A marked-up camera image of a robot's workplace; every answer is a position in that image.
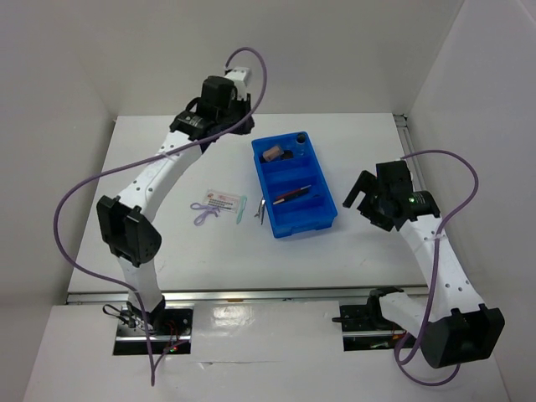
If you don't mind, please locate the red silver lip pencil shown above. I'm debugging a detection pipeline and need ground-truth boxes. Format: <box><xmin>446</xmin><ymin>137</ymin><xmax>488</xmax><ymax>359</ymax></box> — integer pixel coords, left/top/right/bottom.
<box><xmin>276</xmin><ymin>184</ymin><xmax>312</xmax><ymax>201</ymax></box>

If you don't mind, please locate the beige foundation bottle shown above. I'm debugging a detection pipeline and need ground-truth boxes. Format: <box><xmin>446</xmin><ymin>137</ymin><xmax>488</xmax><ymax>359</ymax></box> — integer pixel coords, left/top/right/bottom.
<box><xmin>260</xmin><ymin>145</ymin><xmax>293</xmax><ymax>163</ymax></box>

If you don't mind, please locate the clear bottle black cap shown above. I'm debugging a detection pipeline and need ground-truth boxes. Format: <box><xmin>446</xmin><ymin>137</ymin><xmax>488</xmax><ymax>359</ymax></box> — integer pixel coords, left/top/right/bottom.
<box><xmin>292</xmin><ymin>132</ymin><xmax>310</xmax><ymax>157</ymax></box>

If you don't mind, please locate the mint eyebrow razor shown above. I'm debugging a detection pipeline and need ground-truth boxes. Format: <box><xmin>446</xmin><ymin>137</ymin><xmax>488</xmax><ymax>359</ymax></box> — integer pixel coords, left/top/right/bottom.
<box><xmin>235</xmin><ymin>195</ymin><xmax>247</xmax><ymax>224</ymax></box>

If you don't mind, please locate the purple eyelash applicator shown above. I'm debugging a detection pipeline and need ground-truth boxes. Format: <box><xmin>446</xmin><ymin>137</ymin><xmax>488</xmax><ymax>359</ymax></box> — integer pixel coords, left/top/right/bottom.
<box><xmin>190</xmin><ymin>203</ymin><xmax>220</xmax><ymax>226</ymax></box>

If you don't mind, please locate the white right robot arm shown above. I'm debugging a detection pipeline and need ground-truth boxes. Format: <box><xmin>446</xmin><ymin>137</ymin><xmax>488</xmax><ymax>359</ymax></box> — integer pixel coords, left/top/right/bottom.
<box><xmin>343</xmin><ymin>160</ymin><xmax>505</xmax><ymax>369</ymax></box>

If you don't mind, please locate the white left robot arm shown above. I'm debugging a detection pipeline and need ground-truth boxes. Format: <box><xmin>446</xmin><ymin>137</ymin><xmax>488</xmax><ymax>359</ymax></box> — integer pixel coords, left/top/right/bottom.
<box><xmin>96</xmin><ymin>67</ymin><xmax>254</xmax><ymax>334</ymax></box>

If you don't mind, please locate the blue plastic organizer tray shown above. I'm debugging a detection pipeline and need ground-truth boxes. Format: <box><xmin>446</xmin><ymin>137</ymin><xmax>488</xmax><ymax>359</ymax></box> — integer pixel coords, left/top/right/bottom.
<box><xmin>251</xmin><ymin>131</ymin><xmax>338</xmax><ymax>239</ymax></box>

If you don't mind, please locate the false eyelash case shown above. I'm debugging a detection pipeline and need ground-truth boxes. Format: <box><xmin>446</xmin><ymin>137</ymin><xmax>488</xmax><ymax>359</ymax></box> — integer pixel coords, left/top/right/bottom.
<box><xmin>203</xmin><ymin>189</ymin><xmax>241</xmax><ymax>213</ymax></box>

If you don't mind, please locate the silver hair clip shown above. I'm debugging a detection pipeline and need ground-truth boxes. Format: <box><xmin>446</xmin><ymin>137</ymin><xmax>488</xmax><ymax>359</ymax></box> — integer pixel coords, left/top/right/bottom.
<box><xmin>254</xmin><ymin>198</ymin><xmax>266</xmax><ymax>224</ymax></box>

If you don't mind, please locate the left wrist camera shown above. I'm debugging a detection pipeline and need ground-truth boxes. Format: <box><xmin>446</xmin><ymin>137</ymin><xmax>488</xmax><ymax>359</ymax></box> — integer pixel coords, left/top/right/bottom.
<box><xmin>224</xmin><ymin>66</ymin><xmax>251</xmax><ymax>101</ymax></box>

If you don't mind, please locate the aluminium side rail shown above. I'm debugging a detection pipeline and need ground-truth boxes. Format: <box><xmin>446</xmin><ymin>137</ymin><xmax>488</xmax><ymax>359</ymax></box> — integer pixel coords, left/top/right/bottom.
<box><xmin>392</xmin><ymin>112</ymin><xmax>419</xmax><ymax>168</ymax></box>

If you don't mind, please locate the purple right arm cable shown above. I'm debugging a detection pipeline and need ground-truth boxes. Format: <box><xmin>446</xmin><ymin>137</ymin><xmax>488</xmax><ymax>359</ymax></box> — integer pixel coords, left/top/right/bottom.
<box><xmin>394</xmin><ymin>150</ymin><xmax>481</xmax><ymax>386</ymax></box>

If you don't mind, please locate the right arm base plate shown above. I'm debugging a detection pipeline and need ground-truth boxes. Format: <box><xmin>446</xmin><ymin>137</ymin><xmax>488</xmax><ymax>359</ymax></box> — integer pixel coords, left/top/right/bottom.
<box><xmin>332</xmin><ymin>301</ymin><xmax>406</xmax><ymax>352</ymax></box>

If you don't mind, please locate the aluminium front rail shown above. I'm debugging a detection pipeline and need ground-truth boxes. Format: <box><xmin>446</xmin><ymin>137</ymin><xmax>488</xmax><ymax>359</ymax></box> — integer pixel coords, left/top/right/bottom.
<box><xmin>65</xmin><ymin>286</ymin><xmax>428</xmax><ymax>305</ymax></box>

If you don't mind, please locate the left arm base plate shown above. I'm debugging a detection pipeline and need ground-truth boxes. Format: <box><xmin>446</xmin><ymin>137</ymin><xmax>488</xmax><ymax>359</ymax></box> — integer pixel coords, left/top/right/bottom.
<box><xmin>102</xmin><ymin>304</ymin><xmax>193</xmax><ymax>356</ymax></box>

